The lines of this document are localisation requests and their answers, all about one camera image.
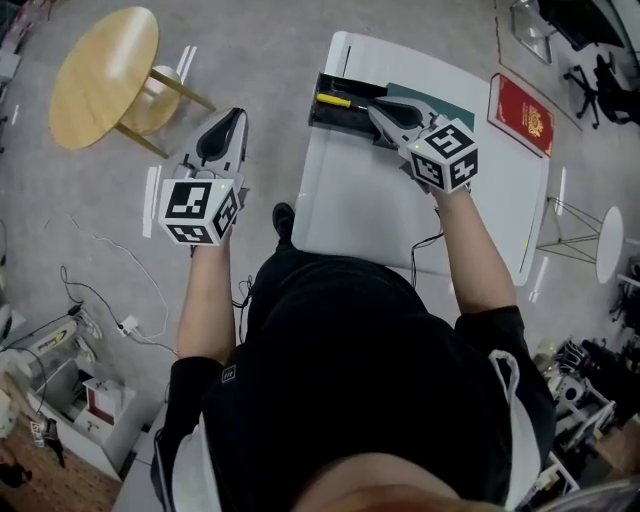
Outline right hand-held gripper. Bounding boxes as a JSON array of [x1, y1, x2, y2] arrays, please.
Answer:
[[366, 95, 480, 196]]

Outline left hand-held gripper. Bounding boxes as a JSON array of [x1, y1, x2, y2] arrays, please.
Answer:
[[157, 107, 251, 248]]

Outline black tray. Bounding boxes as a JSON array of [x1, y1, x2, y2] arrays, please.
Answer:
[[308, 72, 476, 151]]

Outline yellow-handled screwdriver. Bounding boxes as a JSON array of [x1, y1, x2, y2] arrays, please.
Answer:
[[316, 92, 375, 110]]

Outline person's left forearm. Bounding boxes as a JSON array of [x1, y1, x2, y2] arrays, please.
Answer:
[[175, 238, 237, 367]]

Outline person's right forearm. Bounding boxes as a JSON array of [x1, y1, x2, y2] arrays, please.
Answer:
[[432, 191, 518, 317]]

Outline person's left black shoe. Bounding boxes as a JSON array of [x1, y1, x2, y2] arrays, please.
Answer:
[[271, 201, 297, 242]]

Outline red book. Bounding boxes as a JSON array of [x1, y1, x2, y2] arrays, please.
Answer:
[[487, 72, 555, 160]]

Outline round wooden table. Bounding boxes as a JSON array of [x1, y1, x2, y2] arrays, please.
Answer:
[[48, 6, 218, 160]]

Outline white power strip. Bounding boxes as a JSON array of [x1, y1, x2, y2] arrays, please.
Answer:
[[116, 313, 142, 339]]

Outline black office chair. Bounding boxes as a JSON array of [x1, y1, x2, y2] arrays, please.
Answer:
[[563, 52, 640, 131]]

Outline person's black white shirt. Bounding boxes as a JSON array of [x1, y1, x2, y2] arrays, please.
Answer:
[[151, 248, 557, 512]]

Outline cluttered white shelf unit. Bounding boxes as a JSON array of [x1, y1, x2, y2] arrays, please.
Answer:
[[532, 335, 640, 501]]

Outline black desk cable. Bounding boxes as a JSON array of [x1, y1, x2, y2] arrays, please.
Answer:
[[409, 230, 445, 290]]

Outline grey metal frame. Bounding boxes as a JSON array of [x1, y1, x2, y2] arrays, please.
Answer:
[[509, 0, 555, 65]]

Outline white floor cable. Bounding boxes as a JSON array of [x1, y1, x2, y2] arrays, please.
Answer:
[[43, 212, 180, 357]]

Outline thin black cable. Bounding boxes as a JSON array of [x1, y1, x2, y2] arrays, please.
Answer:
[[231, 273, 257, 347]]

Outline black floor cable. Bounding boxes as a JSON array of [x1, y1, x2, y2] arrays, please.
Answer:
[[59, 264, 132, 332]]

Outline white round wire-leg table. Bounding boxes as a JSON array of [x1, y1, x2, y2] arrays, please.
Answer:
[[536, 195, 625, 286]]

